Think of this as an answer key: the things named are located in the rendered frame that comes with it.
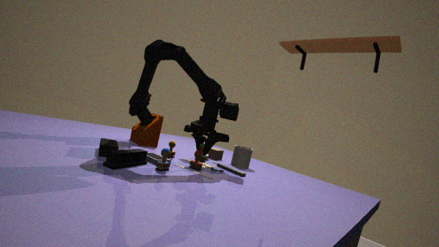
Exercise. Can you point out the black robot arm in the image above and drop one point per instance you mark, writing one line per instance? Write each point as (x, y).
(209, 89)

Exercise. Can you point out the beige card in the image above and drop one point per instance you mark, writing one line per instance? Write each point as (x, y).
(204, 165)

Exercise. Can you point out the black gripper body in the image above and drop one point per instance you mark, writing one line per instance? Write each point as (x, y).
(213, 135)

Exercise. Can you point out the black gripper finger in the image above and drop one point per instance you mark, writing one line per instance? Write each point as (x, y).
(198, 141)
(208, 145)

